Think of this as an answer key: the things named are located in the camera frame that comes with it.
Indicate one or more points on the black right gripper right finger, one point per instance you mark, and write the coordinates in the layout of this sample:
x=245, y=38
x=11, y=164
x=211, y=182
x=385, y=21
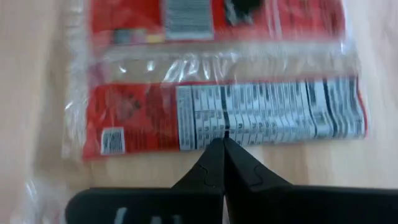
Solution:
x=295, y=205

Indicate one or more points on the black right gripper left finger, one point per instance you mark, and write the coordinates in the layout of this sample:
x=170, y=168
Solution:
x=174, y=205

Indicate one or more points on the red popcorn bag label side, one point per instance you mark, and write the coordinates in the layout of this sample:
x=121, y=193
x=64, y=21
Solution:
x=140, y=118

